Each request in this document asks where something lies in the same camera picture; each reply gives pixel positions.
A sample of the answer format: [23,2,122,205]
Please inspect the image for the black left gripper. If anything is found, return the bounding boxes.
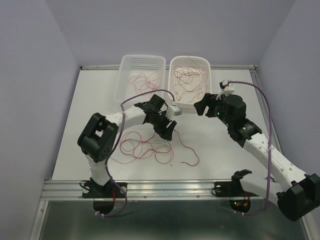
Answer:
[150,111,177,142]

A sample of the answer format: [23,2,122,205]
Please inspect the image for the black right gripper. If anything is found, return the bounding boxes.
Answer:
[194,92,233,128]

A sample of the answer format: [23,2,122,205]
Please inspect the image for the long red wire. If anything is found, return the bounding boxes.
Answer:
[168,62,210,102]

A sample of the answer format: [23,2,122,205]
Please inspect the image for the red wire bundle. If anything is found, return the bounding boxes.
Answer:
[109,129,175,166]

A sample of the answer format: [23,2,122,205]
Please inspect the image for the red white twisted wire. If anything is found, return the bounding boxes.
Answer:
[184,55,210,78]

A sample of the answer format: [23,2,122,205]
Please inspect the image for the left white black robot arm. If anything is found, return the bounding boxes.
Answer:
[77,94,182,197]

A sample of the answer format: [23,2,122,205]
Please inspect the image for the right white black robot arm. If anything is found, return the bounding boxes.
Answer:
[194,93,320,222]

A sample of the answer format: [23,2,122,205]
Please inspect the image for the white perforated plastic basket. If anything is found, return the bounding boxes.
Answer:
[168,55,212,109]

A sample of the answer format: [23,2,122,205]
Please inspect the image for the translucent white perforated basket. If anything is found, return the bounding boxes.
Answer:
[113,54,166,103]

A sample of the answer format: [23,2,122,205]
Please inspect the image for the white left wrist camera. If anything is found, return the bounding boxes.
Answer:
[166,101,183,119]

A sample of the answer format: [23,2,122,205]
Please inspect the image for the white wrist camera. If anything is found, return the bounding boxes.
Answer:
[216,80,235,100]
[166,101,183,119]

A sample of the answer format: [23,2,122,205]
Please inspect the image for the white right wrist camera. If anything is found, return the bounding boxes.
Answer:
[216,80,235,100]

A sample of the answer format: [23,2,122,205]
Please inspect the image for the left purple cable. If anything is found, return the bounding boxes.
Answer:
[104,89,177,218]

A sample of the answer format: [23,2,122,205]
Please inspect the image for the aluminium front rail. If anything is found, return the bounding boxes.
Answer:
[40,179,218,202]

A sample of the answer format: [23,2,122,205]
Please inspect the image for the aluminium rail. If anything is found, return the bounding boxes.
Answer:
[40,179,218,202]
[249,67,293,178]

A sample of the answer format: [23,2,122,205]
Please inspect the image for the aluminium right side rail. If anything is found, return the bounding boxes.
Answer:
[249,67,293,178]

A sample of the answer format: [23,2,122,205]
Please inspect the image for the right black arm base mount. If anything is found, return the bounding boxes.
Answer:
[211,169,257,198]

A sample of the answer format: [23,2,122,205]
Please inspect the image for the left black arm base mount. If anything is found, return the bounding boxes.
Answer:
[79,180,125,199]

